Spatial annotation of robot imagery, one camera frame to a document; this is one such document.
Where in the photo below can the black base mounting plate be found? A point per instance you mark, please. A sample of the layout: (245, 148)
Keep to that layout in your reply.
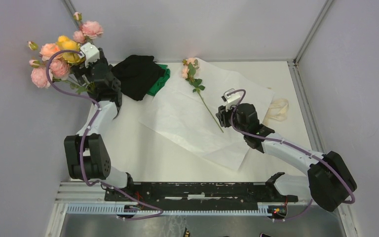
(181, 196)

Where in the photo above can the black cloth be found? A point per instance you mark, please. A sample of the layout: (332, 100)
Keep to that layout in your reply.
(137, 75)

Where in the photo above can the pink rose stem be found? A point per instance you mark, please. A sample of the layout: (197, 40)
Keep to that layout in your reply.
(89, 30)

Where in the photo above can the green cloth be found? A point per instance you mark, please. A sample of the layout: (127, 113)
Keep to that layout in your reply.
(160, 83)

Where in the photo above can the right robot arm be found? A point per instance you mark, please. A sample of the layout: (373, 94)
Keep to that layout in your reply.
(329, 180)

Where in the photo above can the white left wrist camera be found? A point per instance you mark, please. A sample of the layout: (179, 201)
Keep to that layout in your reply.
(90, 53)

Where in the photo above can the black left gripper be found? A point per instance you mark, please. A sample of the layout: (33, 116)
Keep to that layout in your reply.
(84, 70)

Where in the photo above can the white paper bouquet wrap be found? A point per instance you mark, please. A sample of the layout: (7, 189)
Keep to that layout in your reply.
(187, 117)

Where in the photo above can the cream printed ribbon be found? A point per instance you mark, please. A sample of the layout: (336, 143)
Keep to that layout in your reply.
(278, 111)

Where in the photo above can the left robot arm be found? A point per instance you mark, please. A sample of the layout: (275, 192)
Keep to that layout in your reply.
(86, 153)

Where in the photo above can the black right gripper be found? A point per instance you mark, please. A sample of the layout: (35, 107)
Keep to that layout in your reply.
(222, 115)

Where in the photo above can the yellow rose stem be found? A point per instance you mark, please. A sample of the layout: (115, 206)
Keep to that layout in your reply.
(66, 43)

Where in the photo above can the pink roses in vase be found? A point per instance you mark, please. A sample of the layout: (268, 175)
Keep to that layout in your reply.
(58, 71)

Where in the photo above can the peach rose stem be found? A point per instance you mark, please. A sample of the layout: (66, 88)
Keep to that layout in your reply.
(191, 66)
(45, 51)

